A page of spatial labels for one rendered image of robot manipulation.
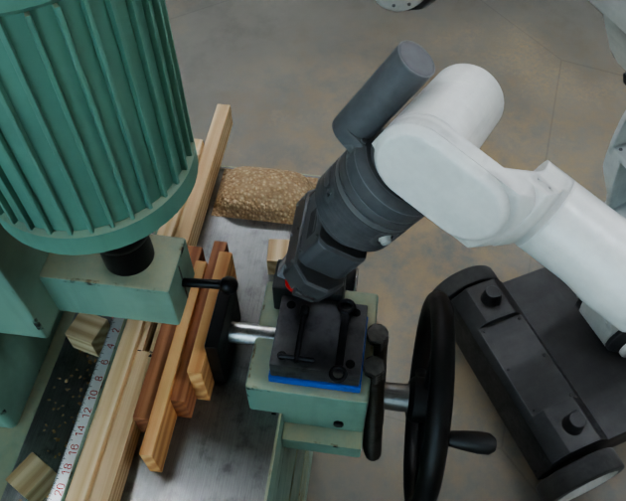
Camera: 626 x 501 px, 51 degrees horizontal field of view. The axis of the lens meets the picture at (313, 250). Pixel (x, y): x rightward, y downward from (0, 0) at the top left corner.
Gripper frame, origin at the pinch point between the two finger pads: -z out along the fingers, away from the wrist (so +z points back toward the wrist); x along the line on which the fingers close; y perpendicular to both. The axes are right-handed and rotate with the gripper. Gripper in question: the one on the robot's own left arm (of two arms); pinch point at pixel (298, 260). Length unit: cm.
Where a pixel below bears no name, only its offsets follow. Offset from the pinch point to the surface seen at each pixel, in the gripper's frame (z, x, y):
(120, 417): -19.1, -14.9, 9.2
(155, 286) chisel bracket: -5.9, -5.7, 12.3
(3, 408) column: -35.2, -12.7, 20.3
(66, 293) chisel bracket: -13.3, -6.2, 19.6
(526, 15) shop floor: -61, 205, -106
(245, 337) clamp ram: -11.6, -4.4, -0.2
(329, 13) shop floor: -101, 195, -37
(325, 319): -3.5, -3.2, -5.8
